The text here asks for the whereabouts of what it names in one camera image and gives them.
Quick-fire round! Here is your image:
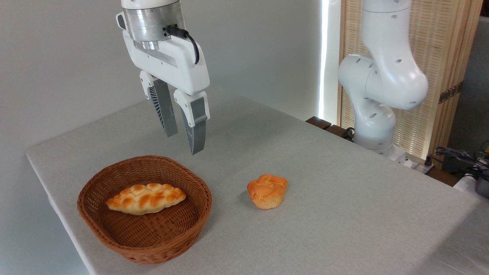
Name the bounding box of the wooden slatted folding screen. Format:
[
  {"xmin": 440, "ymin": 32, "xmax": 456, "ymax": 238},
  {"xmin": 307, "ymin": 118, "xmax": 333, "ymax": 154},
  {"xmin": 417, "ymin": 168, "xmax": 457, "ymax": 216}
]
[{"xmin": 338, "ymin": 0, "xmax": 484, "ymax": 162}]

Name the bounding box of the dark metal screen hinge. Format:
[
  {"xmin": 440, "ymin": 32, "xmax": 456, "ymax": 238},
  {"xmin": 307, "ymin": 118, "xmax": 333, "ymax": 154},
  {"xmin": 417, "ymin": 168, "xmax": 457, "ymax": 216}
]
[{"xmin": 438, "ymin": 81, "xmax": 464, "ymax": 104}]

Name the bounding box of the bundle of dark cables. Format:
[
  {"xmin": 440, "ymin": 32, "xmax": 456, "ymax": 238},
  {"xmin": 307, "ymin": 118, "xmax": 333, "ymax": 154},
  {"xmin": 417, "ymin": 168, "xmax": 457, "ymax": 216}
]
[{"xmin": 433, "ymin": 146, "xmax": 489, "ymax": 181}]

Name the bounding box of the braided golden bread loaf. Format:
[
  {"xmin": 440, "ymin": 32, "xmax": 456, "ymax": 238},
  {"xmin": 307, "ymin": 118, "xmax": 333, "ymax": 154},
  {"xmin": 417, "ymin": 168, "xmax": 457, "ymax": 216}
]
[{"xmin": 106, "ymin": 183, "xmax": 187, "ymax": 215}]

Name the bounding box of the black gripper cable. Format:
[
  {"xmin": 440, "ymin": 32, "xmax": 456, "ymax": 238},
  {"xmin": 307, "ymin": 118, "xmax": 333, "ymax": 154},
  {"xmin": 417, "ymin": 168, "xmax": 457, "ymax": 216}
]
[{"xmin": 165, "ymin": 25, "xmax": 200, "ymax": 65}]

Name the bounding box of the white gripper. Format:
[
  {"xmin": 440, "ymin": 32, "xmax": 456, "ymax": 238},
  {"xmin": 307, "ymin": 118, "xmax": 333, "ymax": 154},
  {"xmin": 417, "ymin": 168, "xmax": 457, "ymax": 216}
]
[{"xmin": 122, "ymin": 30, "xmax": 210, "ymax": 155}]

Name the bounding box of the brown wicker basket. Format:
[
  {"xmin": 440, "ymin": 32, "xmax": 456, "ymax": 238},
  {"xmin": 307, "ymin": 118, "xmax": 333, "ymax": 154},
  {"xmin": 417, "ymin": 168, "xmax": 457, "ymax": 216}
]
[{"xmin": 77, "ymin": 155, "xmax": 213, "ymax": 265}]

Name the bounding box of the dark brown wooden block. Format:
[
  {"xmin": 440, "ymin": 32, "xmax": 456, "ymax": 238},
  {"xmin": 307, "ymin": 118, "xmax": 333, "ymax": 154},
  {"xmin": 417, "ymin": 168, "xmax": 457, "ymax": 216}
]
[{"xmin": 305, "ymin": 116, "xmax": 332, "ymax": 131}]

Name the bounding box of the orange muffin bread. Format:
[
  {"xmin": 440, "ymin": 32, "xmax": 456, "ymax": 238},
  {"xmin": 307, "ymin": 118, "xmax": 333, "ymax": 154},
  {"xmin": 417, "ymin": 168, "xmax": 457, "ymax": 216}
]
[{"xmin": 247, "ymin": 174, "xmax": 288, "ymax": 210}]

